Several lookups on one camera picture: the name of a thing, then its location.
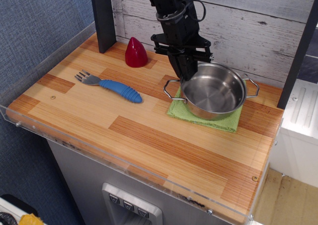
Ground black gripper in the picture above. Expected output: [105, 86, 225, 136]
[151, 1, 213, 81]

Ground stainless steel pot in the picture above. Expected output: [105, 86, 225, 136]
[163, 62, 259, 120]

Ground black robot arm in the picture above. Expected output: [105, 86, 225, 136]
[91, 0, 213, 81]

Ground green cloth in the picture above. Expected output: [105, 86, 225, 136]
[167, 100, 243, 133]

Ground red cone shaped toy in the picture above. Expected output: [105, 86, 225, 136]
[125, 37, 148, 68]

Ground white ridged appliance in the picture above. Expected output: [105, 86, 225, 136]
[269, 79, 318, 187]

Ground silver dispenser panel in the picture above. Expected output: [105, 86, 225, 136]
[102, 182, 163, 225]

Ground yellow object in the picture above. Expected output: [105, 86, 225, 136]
[18, 214, 44, 225]

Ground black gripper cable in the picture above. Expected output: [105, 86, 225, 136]
[183, 0, 207, 22]

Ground blue handled fork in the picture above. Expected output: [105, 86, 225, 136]
[75, 70, 143, 103]

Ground dark grey left post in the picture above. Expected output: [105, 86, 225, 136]
[91, 0, 116, 53]

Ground dark grey post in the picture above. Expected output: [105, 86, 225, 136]
[277, 0, 318, 109]
[91, 0, 116, 53]

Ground dark grey right post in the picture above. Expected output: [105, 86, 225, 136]
[277, 0, 318, 109]

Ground clear acrylic guard rail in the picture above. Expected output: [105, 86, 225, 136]
[5, 35, 283, 225]

